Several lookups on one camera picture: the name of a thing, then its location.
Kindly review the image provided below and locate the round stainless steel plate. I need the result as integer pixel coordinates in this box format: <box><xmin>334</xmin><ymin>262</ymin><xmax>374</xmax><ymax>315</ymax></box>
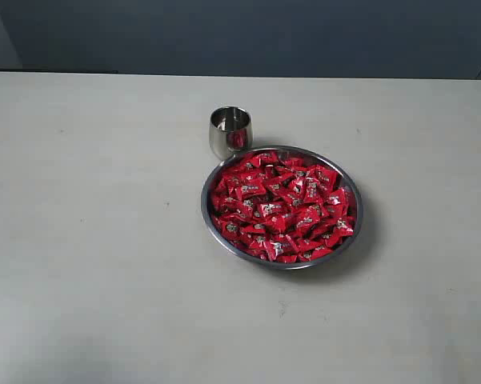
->
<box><xmin>200</xmin><ymin>145</ymin><xmax>365</xmax><ymax>271</ymax></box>

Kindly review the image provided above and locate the stainless steel cup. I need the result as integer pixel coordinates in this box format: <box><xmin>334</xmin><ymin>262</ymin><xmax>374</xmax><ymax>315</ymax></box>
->
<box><xmin>209</xmin><ymin>106</ymin><xmax>253</xmax><ymax>160</ymax></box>

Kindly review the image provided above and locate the red wrapped candy pile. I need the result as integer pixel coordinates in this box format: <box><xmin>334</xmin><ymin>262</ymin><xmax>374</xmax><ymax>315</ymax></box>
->
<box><xmin>209</xmin><ymin>150</ymin><xmax>357</xmax><ymax>264</ymax></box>

